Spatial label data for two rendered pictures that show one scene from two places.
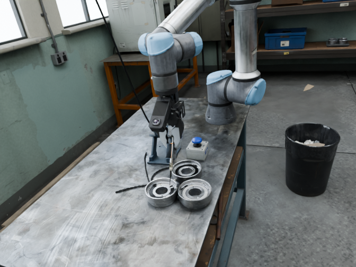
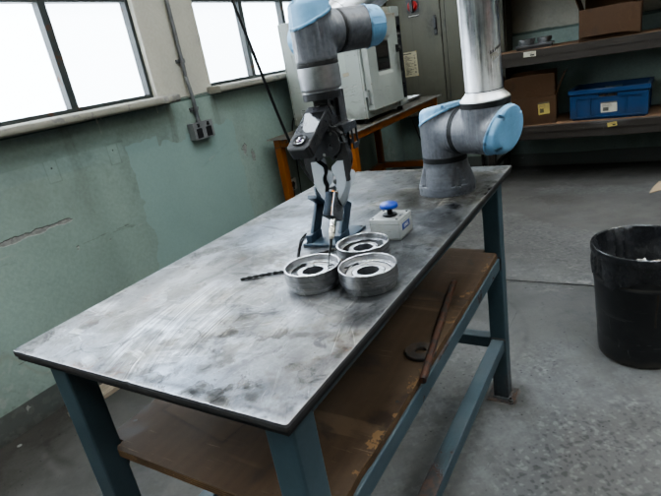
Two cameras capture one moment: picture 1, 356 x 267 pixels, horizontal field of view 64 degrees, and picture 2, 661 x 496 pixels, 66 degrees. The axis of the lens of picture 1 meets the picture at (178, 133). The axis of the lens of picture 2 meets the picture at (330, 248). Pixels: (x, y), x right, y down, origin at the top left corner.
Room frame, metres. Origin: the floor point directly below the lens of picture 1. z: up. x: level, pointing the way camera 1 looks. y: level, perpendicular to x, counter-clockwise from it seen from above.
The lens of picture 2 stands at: (-0.14, -0.12, 1.18)
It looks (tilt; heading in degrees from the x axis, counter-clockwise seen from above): 20 degrees down; 10
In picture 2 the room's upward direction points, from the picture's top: 10 degrees counter-clockwise
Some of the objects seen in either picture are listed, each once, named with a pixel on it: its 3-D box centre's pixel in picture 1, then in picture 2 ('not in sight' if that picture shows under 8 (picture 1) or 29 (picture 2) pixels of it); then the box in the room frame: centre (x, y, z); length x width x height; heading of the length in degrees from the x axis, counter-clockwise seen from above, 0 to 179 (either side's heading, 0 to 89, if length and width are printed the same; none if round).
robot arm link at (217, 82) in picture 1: (221, 86); (444, 128); (1.24, -0.22, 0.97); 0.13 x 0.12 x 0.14; 45
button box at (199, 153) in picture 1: (198, 149); (391, 222); (0.95, -0.07, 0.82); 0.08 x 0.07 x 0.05; 157
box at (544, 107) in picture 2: (246, 35); (533, 96); (4.22, -1.15, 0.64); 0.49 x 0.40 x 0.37; 72
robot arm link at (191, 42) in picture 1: (180, 46); (349, 29); (0.90, -0.04, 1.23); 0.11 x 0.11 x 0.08; 45
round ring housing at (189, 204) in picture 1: (195, 194); (368, 275); (0.69, -0.03, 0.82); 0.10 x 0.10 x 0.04
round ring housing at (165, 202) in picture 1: (161, 192); (313, 274); (0.72, 0.07, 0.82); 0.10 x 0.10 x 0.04
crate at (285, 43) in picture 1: (285, 38); (611, 98); (4.03, -1.66, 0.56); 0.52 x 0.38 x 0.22; 64
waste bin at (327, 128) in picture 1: (308, 160); (641, 297); (1.61, -0.88, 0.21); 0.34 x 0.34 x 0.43
